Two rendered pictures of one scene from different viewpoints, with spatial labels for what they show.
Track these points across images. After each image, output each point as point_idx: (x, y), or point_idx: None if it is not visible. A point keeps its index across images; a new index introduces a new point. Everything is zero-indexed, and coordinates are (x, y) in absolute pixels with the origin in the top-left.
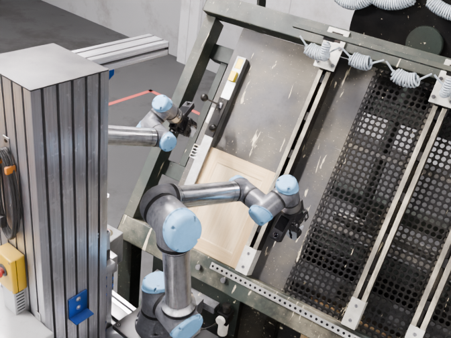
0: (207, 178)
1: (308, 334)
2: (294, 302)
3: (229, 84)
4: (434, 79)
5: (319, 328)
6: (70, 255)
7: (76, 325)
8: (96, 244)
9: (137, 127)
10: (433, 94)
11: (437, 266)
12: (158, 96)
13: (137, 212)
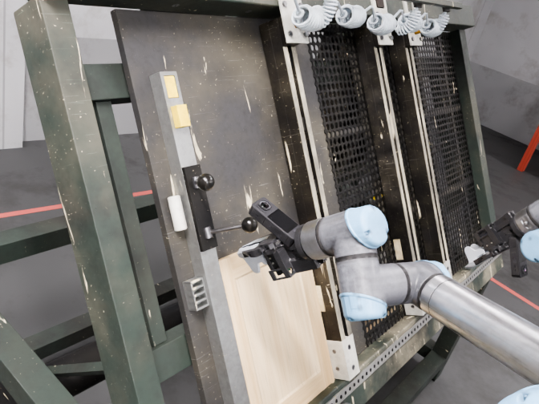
0: (239, 315)
1: (410, 356)
2: (391, 341)
3: (180, 134)
4: (367, 17)
5: (411, 340)
6: None
7: None
8: None
9: (472, 293)
10: (382, 35)
11: (433, 201)
12: (368, 215)
13: None
